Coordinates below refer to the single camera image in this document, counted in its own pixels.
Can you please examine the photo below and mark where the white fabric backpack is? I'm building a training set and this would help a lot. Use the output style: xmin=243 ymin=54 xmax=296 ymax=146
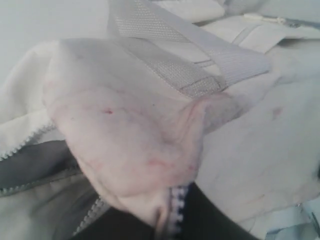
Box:
xmin=0 ymin=0 xmax=320 ymax=240

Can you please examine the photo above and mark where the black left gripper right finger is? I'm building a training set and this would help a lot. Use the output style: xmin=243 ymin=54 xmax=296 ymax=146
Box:
xmin=174 ymin=183 xmax=256 ymax=240

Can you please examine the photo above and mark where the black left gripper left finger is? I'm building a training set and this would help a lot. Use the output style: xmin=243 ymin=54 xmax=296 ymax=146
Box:
xmin=74 ymin=208 xmax=154 ymax=240

